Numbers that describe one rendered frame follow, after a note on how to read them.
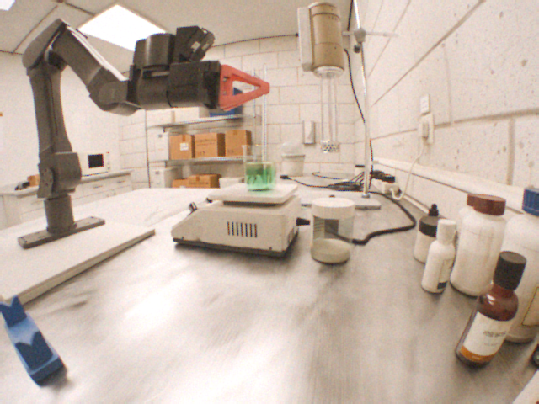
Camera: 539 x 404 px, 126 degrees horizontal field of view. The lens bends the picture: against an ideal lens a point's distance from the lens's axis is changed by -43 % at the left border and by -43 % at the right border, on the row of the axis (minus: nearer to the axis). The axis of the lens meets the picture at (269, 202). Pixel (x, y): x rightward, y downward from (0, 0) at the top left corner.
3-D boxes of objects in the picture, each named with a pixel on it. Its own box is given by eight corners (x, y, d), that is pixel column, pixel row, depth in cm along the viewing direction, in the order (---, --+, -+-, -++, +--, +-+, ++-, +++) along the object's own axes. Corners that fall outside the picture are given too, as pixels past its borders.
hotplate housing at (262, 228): (170, 244, 39) (164, 198, 37) (208, 222, 51) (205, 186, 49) (300, 262, 32) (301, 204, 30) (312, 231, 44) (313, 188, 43)
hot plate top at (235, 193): (205, 199, 35) (204, 194, 35) (237, 187, 46) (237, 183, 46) (283, 204, 32) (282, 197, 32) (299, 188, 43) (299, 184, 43)
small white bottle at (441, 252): (418, 289, 23) (432, 222, 21) (424, 278, 25) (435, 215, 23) (443, 296, 21) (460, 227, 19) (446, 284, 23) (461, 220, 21)
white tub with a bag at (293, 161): (293, 178, 128) (292, 137, 123) (275, 176, 139) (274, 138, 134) (311, 175, 136) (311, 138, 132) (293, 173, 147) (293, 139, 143)
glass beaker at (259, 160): (236, 194, 37) (234, 140, 35) (263, 189, 40) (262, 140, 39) (260, 199, 33) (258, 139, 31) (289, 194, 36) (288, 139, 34)
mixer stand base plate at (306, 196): (270, 205, 66) (270, 201, 65) (283, 192, 85) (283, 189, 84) (381, 209, 59) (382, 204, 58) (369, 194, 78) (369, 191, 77)
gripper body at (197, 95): (223, 77, 38) (183, 80, 38) (212, 57, 29) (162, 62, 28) (221, 113, 40) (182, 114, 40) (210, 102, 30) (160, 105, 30)
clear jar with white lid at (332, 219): (354, 251, 34) (359, 199, 33) (344, 268, 30) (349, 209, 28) (318, 245, 38) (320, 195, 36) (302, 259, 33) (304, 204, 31)
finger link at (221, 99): (269, 76, 38) (216, 77, 38) (270, 62, 31) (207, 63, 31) (268, 113, 40) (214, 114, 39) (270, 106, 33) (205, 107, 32)
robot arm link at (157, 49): (185, 48, 37) (128, 56, 36) (170, 27, 28) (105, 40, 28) (181, 107, 39) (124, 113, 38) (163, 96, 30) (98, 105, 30)
